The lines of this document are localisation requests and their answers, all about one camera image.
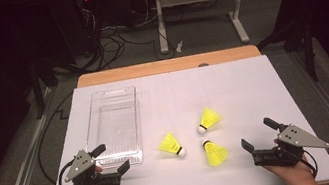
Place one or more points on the clear plastic tray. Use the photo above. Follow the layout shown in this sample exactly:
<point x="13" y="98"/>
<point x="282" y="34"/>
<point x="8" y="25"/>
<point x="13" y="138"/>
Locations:
<point x="113" y="124"/>

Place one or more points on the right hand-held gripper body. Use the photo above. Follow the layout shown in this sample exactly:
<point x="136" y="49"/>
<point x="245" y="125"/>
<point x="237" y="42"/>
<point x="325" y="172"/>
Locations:
<point x="295" y="138"/>

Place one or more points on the yellow shuttlecock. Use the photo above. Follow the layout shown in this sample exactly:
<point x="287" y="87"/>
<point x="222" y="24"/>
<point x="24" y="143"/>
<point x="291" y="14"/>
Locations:
<point x="169" y="144"/>
<point x="210" y="118"/>
<point x="216" y="154"/>

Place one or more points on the person's right hand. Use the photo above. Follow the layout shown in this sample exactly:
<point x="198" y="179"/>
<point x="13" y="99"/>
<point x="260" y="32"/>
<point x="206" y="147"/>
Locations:
<point x="296" y="173"/>

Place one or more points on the black computer tower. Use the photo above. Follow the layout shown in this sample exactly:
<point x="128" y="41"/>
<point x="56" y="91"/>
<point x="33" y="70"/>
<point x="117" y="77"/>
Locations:
<point x="80" y="25"/>

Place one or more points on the white paper sheet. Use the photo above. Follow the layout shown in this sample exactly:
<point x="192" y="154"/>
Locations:
<point x="236" y="87"/>

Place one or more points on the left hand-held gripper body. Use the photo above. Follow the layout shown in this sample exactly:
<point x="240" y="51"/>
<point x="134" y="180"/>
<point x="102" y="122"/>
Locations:
<point x="78" y="167"/>

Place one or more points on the small white floor object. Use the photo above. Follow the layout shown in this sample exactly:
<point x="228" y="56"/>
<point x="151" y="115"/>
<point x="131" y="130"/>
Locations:
<point x="179" y="46"/>

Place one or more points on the wooden table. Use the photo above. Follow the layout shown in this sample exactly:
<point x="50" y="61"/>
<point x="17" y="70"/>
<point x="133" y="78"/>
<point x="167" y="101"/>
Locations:
<point x="148" y="69"/>

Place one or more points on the grey round table grommet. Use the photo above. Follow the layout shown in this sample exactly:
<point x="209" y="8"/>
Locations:
<point x="203" y="64"/>

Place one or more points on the black metal stand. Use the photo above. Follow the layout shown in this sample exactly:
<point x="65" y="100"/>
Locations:
<point x="38" y="93"/>
<point x="309" y="54"/>

